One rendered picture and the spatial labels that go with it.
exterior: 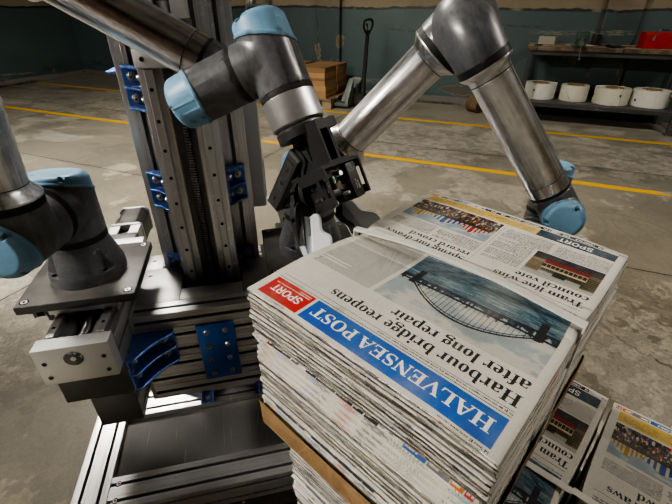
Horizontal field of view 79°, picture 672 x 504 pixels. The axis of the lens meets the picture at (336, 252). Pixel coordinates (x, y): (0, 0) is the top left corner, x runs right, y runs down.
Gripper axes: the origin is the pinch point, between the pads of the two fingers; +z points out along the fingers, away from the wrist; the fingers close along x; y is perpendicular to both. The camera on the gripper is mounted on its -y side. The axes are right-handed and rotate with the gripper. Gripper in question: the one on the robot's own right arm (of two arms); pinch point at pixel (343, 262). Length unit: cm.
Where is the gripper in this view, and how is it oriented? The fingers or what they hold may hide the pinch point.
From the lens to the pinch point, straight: 61.2
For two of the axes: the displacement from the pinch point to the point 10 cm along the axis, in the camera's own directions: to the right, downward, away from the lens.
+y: 6.3, -1.2, -7.7
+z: 3.7, 9.2, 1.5
